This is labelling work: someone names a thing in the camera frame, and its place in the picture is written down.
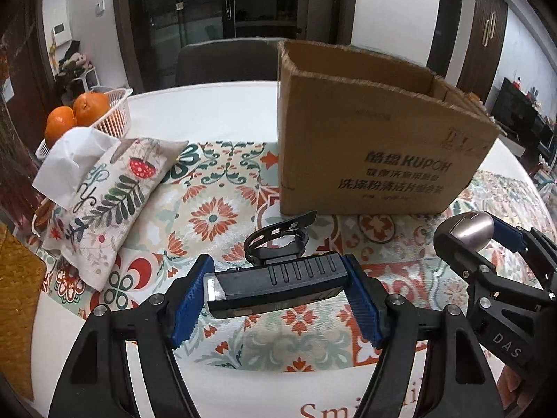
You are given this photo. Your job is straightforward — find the black bike light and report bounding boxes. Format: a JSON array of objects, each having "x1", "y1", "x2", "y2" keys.
[{"x1": 203, "y1": 211, "x2": 349, "y2": 319}]

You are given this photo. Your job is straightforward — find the silver computer mouse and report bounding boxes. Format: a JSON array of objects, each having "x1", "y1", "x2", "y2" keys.
[{"x1": 445, "y1": 211, "x2": 495, "y2": 251}]

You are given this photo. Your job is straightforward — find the person's right hand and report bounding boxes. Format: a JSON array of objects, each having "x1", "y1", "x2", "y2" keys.
[{"x1": 496, "y1": 366, "x2": 535, "y2": 414}]

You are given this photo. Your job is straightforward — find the woven yellow placemat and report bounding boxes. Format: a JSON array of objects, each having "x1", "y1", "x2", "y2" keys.
[{"x1": 0, "y1": 225, "x2": 45, "y2": 400}]

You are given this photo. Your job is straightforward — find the black tv cabinet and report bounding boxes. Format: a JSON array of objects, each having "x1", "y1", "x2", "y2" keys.
[{"x1": 491, "y1": 78, "x2": 554, "y2": 146}]

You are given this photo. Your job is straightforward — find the floral fabric tissue cover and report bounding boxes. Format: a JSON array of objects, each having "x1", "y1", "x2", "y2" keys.
[{"x1": 42, "y1": 138, "x2": 188, "y2": 291}]

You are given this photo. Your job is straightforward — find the brown cardboard box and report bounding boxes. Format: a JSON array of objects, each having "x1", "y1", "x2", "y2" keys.
[{"x1": 277, "y1": 40, "x2": 500, "y2": 215}]

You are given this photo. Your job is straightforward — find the brown wooden door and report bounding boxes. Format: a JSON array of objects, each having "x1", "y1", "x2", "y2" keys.
[{"x1": 457, "y1": 0, "x2": 508, "y2": 103}]

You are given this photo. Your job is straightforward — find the white tissue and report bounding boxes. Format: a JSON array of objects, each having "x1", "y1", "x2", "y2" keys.
[{"x1": 32, "y1": 127, "x2": 120, "y2": 209}]

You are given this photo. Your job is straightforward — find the white plastic fruit basket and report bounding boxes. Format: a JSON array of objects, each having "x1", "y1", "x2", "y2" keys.
[{"x1": 35, "y1": 88, "x2": 132, "y2": 161}]

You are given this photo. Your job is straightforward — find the orange fruit front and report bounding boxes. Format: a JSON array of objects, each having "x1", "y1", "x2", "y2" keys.
[{"x1": 44, "y1": 106, "x2": 77, "y2": 148}]

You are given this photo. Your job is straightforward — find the orange fruit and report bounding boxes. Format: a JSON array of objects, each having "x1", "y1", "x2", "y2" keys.
[
  {"x1": 73, "y1": 92, "x2": 110, "y2": 126},
  {"x1": 44, "y1": 106, "x2": 77, "y2": 148}
]

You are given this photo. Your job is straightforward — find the orange fruit back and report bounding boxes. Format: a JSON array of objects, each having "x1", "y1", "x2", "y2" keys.
[{"x1": 73, "y1": 92, "x2": 110, "y2": 126}]

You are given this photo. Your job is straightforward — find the dark grey chair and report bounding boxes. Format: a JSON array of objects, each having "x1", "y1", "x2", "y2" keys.
[{"x1": 175, "y1": 37, "x2": 283, "y2": 87}]

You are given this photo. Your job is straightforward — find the white shelf with clutter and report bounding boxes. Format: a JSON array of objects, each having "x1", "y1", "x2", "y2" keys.
[{"x1": 49, "y1": 41, "x2": 100, "y2": 98}]

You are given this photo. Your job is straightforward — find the dark glass sliding door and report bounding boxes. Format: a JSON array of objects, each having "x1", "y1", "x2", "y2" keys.
[{"x1": 113, "y1": 0, "x2": 341, "y2": 93}]

